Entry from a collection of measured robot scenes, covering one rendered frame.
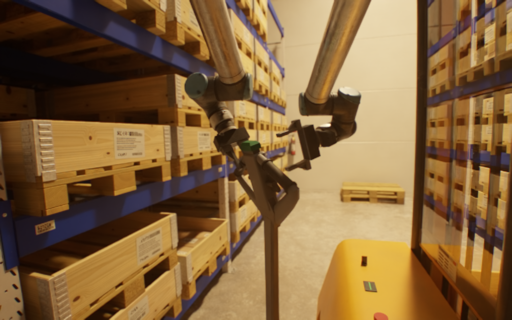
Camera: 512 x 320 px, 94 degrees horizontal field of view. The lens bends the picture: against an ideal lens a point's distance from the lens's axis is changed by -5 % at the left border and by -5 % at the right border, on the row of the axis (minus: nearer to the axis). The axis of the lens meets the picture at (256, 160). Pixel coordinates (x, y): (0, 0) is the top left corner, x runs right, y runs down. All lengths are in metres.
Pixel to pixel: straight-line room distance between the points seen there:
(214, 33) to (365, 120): 5.97
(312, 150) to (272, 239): 0.37
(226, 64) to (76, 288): 1.03
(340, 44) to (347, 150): 5.80
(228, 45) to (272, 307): 0.90
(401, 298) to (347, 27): 0.86
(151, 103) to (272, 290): 1.40
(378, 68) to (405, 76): 0.62
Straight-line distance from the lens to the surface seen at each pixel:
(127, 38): 1.60
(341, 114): 1.04
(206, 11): 0.72
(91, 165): 1.26
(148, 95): 1.91
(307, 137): 0.98
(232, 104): 2.70
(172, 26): 1.91
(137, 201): 1.55
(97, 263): 1.33
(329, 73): 0.85
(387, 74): 6.75
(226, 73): 0.83
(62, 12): 1.37
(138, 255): 1.51
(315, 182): 6.61
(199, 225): 2.74
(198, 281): 2.32
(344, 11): 0.72
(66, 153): 1.19
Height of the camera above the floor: 1.44
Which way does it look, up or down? 5 degrees down
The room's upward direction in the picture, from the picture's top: 1 degrees counter-clockwise
